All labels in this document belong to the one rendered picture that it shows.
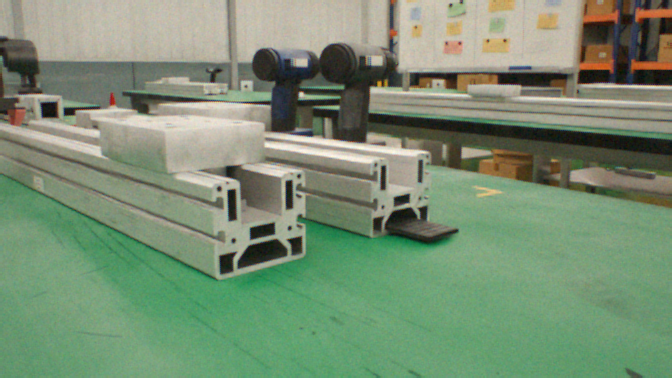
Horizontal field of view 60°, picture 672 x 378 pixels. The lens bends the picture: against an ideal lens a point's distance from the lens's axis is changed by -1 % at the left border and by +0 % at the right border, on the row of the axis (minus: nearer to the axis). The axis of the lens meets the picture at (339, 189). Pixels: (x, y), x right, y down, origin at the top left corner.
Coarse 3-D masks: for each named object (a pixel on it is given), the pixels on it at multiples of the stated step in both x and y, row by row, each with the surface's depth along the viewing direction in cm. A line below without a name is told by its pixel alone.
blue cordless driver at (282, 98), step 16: (272, 48) 103; (256, 64) 103; (272, 64) 101; (288, 64) 104; (304, 64) 108; (272, 80) 104; (288, 80) 107; (272, 96) 106; (288, 96) 107; (272, 112) 106; (288, 112) 108; (272, 128) 107; (288, 128) 108
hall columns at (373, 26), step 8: (368, 0) 897; (376, 0) 874; (384, 0) 883; (368, 8) 899; (376, 8) 877; (384, 8) 886; (368, 16) 901; (376, 16) 879; (384, 16) 888; (368, 24) 904; (376, 24) 882; (384, 24) 891; (368, 32) 906; (376, 32) 884; (384, 32) 893; (368, 40) 908; (376, 40) 887; (384, 40) 896
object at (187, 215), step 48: (0, 144) 100; (48, 144) 80; (96, 144) 86; (48, 192) 83; (96, 192) 72; (144, 192) 59; (192, 192) 51; (240, 192) 59; (288, 192) 55; (144, 240) 60; (192, 240) 52; (240, 240) 51; (288, 240) 58
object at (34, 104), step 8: (32, 96) 200; (40, 96) 200; (48, 96) 200; (56, 96) 201; (32, 104) 198; (40, 104) 199; (48, 104) 202; (56, 104) 202; (32, 112) 200; (40, 112) 198; (48, 112) 201; (56, 112) 203; (32, 120) 200; (40, 120) 198; (48, 120) 200; (56, 120) 202
